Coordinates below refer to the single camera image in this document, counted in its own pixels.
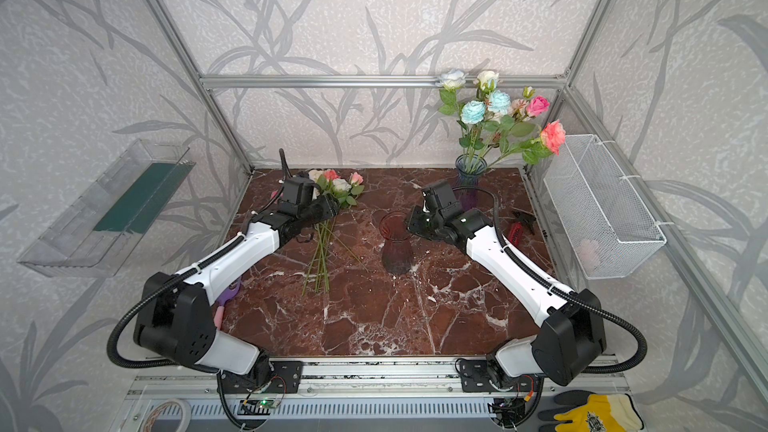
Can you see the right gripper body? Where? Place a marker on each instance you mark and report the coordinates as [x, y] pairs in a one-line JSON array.
[[420, 223]]

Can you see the purple pink garden rake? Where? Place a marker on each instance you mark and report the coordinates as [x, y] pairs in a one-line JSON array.
[[228, 294]]

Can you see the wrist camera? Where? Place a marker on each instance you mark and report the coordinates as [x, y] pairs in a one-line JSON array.
[[297, 190], [439, 197]]

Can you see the clear plastic tray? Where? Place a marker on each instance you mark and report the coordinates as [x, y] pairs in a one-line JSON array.
[[95, 235]]

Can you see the white wire basket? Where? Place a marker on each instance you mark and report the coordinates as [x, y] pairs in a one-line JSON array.
[[608, 225]]

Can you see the red glass vase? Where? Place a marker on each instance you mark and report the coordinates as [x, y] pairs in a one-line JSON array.
[[397, 253]]

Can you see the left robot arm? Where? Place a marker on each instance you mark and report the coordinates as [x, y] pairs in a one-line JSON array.
[[172, 324]]

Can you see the white blue rose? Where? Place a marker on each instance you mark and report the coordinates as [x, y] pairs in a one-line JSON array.
[[450, 83]]

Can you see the yellow work glove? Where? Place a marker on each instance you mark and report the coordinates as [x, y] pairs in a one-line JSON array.
[[580, 410]]

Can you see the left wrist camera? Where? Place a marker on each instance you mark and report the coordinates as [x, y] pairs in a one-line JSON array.
[[297, 190]]

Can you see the red spray bottle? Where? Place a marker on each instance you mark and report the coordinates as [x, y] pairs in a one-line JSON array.
[[523, 223]]

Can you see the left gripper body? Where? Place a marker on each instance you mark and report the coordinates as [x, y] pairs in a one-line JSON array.
[[321, 208]]

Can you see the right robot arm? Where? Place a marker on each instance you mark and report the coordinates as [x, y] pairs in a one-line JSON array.
[[571, 324]]

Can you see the blue purple glass vase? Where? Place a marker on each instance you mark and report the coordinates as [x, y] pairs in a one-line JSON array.
[[469, 177]]

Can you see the coral pink rose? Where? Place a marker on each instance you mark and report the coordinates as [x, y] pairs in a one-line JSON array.
[[526, 139]]

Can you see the teal peony spray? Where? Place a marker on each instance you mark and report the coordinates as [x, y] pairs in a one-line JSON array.
[[485, 124]]

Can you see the flower bunch on table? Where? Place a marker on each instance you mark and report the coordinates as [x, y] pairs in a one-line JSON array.
[[345, 191]]

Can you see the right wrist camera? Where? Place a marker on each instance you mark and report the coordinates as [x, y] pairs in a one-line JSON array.
[[439, 197]]

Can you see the pale pink rose spray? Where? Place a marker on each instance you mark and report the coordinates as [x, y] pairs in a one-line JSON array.
[[519, 107]]

